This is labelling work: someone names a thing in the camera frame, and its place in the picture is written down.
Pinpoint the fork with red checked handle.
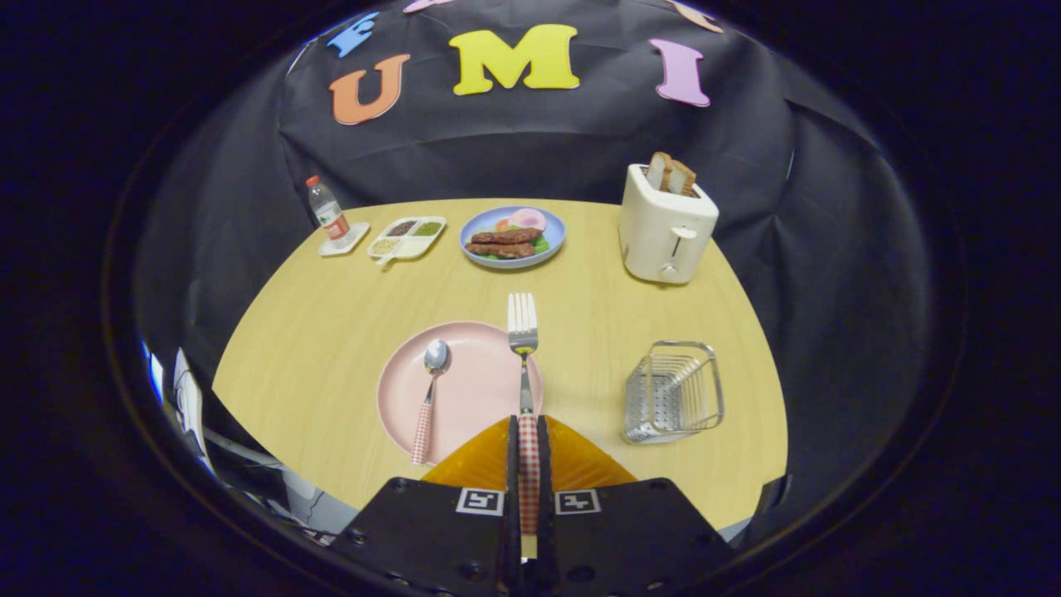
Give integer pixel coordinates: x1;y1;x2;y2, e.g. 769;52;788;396
507;292;541;536

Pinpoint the spoon with red checked handle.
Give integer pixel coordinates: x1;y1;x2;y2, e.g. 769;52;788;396
410;338;451;467

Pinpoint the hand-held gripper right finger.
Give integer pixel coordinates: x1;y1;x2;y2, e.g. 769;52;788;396
537;415;739;597

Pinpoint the white divided dish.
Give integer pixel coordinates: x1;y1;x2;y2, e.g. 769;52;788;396
367;216;447;266

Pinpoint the clear water bottle red label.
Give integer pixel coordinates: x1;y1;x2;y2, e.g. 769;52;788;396
306;175;351;243

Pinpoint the brown sausage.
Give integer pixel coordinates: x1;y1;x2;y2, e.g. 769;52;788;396
465;241;537;260
471;229;544;247

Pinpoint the blue plate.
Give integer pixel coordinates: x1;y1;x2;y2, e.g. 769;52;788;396
459;206;567;270

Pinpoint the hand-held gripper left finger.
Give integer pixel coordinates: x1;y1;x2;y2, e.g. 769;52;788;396
330;415;521;597

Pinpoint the white square coaster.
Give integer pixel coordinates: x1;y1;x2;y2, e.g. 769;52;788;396
318;222;371;257

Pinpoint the white toaster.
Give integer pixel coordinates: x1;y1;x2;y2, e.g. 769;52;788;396
618;163;720;285

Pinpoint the pink plate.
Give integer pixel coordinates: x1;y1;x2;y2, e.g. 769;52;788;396
377;321;545;465

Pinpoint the green lettuce leaf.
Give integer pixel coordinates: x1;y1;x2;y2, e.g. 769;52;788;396
485;235;551;261

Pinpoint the metal wire cutlery basket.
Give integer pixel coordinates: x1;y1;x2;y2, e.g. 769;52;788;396
623;340;725;444

